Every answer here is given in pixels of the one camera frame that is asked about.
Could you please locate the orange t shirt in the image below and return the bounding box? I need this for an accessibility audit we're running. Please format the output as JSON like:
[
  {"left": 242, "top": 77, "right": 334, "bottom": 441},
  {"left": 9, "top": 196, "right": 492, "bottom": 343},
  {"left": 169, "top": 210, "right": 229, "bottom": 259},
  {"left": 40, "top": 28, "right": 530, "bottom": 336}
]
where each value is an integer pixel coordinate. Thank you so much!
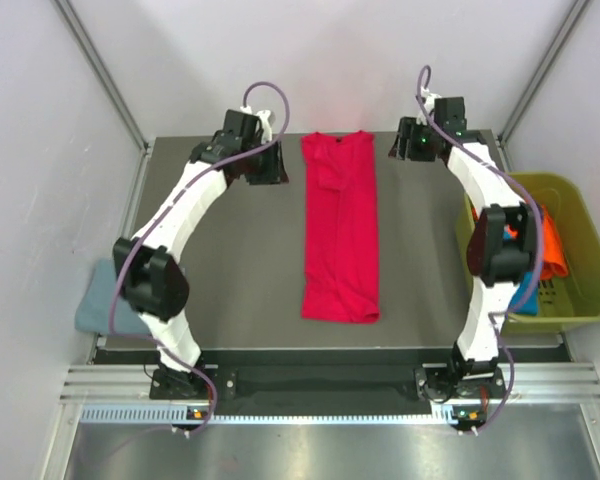
[{"left": 502, "top": 202, "right": 569, "bottom": 281}]

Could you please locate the left aluminium corner post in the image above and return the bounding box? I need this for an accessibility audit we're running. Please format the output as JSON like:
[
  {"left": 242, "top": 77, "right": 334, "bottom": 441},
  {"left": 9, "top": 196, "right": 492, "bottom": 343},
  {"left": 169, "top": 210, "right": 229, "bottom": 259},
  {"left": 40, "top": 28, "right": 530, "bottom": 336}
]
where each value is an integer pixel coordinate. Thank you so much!
[{"left": 49, "top": 0, "right": 149, "bottom": 150}]

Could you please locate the blue t shirt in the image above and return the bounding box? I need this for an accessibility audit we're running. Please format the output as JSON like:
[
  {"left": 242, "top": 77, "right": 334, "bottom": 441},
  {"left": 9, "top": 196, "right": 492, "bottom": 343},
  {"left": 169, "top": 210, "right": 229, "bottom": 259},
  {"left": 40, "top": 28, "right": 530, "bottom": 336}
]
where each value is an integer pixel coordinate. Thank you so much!
[{"left": 509, "top": 272, "right": 539, "bottom": 316}]

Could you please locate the aluminium frame rail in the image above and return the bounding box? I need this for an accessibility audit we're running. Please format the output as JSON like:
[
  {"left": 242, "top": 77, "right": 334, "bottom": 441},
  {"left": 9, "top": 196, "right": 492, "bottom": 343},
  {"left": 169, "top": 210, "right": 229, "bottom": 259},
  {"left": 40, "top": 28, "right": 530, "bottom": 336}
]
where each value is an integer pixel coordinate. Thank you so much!
[{"left": 61, "top": 362, "right": 600, "bottom": 404}]

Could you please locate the aluminium corner post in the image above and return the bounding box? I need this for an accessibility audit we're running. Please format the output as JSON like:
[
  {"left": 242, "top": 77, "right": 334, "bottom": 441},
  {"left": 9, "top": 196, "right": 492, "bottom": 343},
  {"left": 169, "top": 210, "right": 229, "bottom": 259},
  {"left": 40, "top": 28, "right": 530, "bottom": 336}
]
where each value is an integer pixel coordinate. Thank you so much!
[
  {"left": 497, "top": 0, "right": 592, "bottom": 147},
  {"left": 49, "top": 0, "right": 149, "bottom": 150}
]

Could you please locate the folded grey-blue t shirt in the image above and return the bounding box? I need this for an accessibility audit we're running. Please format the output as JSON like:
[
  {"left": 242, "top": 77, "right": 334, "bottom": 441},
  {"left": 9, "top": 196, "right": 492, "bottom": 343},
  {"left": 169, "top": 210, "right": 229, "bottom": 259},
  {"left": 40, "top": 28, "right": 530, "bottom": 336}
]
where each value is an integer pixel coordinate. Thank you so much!
[{"left": 74, "top": 258, "right": 150, "bottom": 336}]

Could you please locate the olive green plastic bin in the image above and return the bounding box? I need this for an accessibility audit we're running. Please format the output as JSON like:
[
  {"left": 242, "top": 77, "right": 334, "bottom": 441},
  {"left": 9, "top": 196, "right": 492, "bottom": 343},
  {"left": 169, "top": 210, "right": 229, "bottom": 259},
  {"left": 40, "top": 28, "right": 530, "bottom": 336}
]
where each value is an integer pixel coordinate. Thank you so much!
[{"left": 457, "top": 171, "right": 600, "bottom": 335}]

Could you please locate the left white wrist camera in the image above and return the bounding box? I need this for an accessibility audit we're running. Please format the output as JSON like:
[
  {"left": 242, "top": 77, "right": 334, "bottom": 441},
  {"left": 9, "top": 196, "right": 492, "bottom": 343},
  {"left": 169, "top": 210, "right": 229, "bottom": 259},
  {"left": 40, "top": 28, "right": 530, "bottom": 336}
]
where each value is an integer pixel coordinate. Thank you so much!
[{"left": 240, "top": 105, "right": 275, "bottom": 144}]

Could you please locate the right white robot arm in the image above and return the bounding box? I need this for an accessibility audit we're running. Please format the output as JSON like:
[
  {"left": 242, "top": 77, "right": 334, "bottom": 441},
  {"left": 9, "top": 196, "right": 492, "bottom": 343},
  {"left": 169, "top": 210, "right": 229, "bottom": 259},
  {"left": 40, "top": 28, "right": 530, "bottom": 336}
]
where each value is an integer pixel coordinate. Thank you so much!
[{"left": 389, "top": 91, "right": 540, "bottom": 396}]

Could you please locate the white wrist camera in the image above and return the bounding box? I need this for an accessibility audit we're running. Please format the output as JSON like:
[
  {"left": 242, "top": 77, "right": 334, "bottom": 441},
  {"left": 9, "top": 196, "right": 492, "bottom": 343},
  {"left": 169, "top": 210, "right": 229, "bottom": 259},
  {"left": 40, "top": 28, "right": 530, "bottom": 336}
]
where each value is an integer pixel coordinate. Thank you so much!
[
  {"left": 240, "top": 105, "right": 275, "bottom": 144},
  {"left": 416, "top": 87, "right": 440, "bottom": 125}
]

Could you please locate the slotted grey cable duct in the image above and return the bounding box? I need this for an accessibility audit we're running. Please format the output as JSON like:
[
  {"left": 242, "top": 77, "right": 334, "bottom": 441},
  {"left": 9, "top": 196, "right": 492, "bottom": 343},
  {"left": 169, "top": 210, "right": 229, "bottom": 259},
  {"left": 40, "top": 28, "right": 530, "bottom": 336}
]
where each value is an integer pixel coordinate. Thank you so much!
[{"left": 79, "top": 403, "right": 486, "bottom": 425}]

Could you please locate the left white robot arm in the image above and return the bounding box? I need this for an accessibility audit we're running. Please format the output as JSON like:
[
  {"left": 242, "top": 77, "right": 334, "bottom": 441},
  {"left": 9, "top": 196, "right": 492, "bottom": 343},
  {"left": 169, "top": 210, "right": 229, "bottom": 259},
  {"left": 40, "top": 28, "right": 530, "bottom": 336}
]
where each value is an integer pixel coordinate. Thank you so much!
[{"left": 112, "top": 106, "right": 288, "bottom": 400}]

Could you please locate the right aluminium corner post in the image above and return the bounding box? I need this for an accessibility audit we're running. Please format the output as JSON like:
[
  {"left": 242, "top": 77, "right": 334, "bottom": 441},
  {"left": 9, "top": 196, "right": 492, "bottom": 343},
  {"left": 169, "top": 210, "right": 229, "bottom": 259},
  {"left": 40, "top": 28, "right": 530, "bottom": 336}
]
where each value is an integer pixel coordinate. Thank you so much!
[{"left": 497, "top": 0, "right": 592, "bottom": 147}]

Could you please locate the magenta t shirt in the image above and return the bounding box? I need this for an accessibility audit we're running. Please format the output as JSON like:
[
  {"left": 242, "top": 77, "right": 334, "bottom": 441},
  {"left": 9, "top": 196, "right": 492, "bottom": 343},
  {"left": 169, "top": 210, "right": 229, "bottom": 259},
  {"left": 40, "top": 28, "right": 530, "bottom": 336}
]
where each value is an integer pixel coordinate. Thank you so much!
[{"left": 301, "top": 131, "right": 380, "bottom": 324}]

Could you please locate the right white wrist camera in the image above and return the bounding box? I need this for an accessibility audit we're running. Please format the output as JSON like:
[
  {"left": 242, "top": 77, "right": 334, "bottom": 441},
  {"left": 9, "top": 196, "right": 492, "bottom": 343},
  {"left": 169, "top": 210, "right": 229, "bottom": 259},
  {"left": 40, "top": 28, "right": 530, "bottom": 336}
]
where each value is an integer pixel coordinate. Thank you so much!
[{"left": 416, "top": 87, "right": 440, "bottom": 125}]

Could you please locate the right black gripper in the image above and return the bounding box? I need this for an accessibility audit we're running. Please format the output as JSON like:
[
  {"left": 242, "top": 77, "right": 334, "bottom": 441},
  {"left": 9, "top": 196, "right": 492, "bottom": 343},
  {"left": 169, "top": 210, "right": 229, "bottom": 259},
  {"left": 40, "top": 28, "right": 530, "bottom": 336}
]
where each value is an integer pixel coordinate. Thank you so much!
[{"left": 386, "top": 118, "right": 439, "bottom": 163}]

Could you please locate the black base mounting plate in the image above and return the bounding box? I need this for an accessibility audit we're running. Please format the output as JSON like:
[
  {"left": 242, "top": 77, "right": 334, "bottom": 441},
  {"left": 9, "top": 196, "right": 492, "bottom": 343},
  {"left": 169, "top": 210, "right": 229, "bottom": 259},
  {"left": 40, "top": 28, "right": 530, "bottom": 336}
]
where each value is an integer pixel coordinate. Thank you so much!
[{"left": 148, "top": 347, "right": 506, "bottom": 416}]

